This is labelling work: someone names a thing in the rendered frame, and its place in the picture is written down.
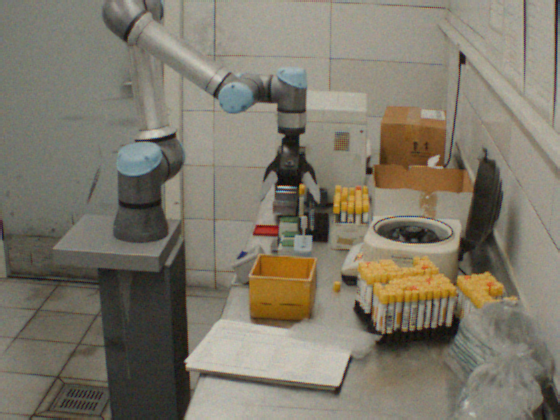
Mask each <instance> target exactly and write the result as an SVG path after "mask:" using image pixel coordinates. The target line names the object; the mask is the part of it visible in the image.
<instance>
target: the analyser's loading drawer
mask: <svg viewBox="0 0 560 420"><path fill-rule="evenodd" d="M298 198H299V188H297V187H280V186H278V191H276V198H275V200H273V214H279V215H296V207H297V203H298Z"/></svg>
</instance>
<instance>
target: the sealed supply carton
mask: <svg viewBox="0 0 560 420"><path fill-rule="evenodd" d="M446 128H447V119H446V110H437V109H425V108H417V107H412V106H387V107H386V110H385V112H384V114H383V117H382V121H381V133H380V153H379V164H383V165H388V164H390V165H395V166H400V167H402V168H403V169H404V170H405V171H409V166H428V161H429V159H430V158H432V157H434V156H436V155H440V156H439V157H438V159H439V160H438V162H437V163H436V165H435V166H438V167H443V168H444V164H445V156H444V154H445V145H446Z"/></svg>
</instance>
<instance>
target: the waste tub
mask: <svg viewBox="0 0 560 420"><path fill-rule="evenodd" d="M317 259H318V258H314V257H299V256H284V255H269V254H259V255H258V257H257V259H256V261H255V263H254V265H253V268H252V270H251V272H250V274H249V276H248V277H249V278H250V283H249V317H251V318H264V319H277V320H290V321H302V320H303V319H304V318H309V319H310V316H311V312H312V310H313V306H314V302H315V297H316V263H317Z"/></svg>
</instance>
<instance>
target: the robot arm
mask: <svg viewBox="0 0 560 420"><path fill-rule="evenodd" d="M101 15H102V19H103V22H104V23H105V24H106V25H105V26H106V27H107V28H108V29H110V30H111V31H112V32H113V34H114V35H116V36H119V37H120V41H121V42H123V43H124V44H126V45H127V54H128V60H129V65H130V69H129V70H130V76H131V80H132V86H133V96H134V101H135V107H136V113H137V114H136V117H137V123H138V128H139V131H138V133H137V134H136V136H135V137H134V139H135V142H134V143H133V144H130V145H127V146H125V147H124V148H122V149H121V150H120V151H119V152H118V155H117V169H118V211H117V214H116V218H115V221H114V224H113V235H114V237H116V238H117V239H120V240H122V241H127V242H137V243H150V242H155V241H159V240H162V239H164V238H166V237H167V236H168V235H169V224H168V221H167V218H166V215H165V213H164V210H163V207H162V191H161V185H162V184H163V183H165V182H166V181H168V180H170V179H172V178H173V177H175V175H176V174H177V173H178V172H179V170H180V169H181V168H182V166H183V164H184V160H185V151H184V146H183V144H182V143H181V142H180V141H179V140H178V139H177V135H176V130H175V129H174V128H173V127H171V126H170V125H169V117H168V111H167V105H166V99H165V94H164V90H165V88H164V82H163V78H162V72H161V66H160V65H161V62H162V63H165V64H166V65H167V66H169V67H170V68H172V69H173V70H175V72H178V73H179V74H181V75H182V76H183V77H185V78H186V79H188V80H189V81H190V82H192V83H194V84H195V85H197V86H198V87H199V88H201V89H202V90H204V91H205V92H206V93H208V94H209V95H210V94H211V95H212V96H214V97H215V98H216V99H217V100H218V103H219V105H220V107H221V108H222V110H223V111H225V112H226V113H228V114H239V113H242V112H245V111H247V110H248V109H249V108H250V107H252V106H254V105H255V104H257V103H264V104H277V113H276V114H275V117H278V119H277V125H278V133H280V134H283V135H285V137H283V138H282V143H281V146H279V148H278V151H277V156H276V157H275V159H274V160H273V161H272V162H271V163H270V164H269V165H268V167H267V169H266V171H265V175H264V179H263V183H262V187H261V191H260V202H262V201H263V200H264V199H265V197H266V194H267V192H269V191H270V189H271V186H272V185H273V184H275V183H276V182H277V181H278V178H279V177H278V174H277V171H279V172H280V174H281V175H283V176H285V175H287V176H297V175H298V173H300V172H302V171H303V172H304V175H303V177H302V182H303V183H304V184H305V185H307V186H308V188H309V191H310V193H311V194H312V195H313V198H314V200H315V202H316V203H317V204H320V192H319V187H318V183H317V180H316V175H315V170H314V168H313V166H312V165H311V164H310V163H308V161H307V159H306V147H304V146H300V135H301V134H304V133H306V127H305V126H307V88H308V84H307V75H306V71H305V70H304V69H303V68H300V67H282V68H279V69H278V73H277V75H265V74H250V73H236V74H234V73H232V72H231V71H230V70H228V69H226V68H224V67H223V66H221V65H220V64H218V63H217V62H216V61H214V60H213V59H211V58H209V57H208V56H207V55H205V54H204V53H202V52H201V51H200V50H198V49H195V48H194V47H193V46H192V45H191V44H189V43H188V42H186V41H184V40H182V39H181V38H179V37H178V35H176V34H175V33H174V34H173V33H172V32H170V31H169V30H168V29H166V27H163V26H162V25H161V22H160V21H161V20H162V17H163V16H164V1H163V0H106V1H105V3H104V4H103V8H102V12H101Z"/></svg>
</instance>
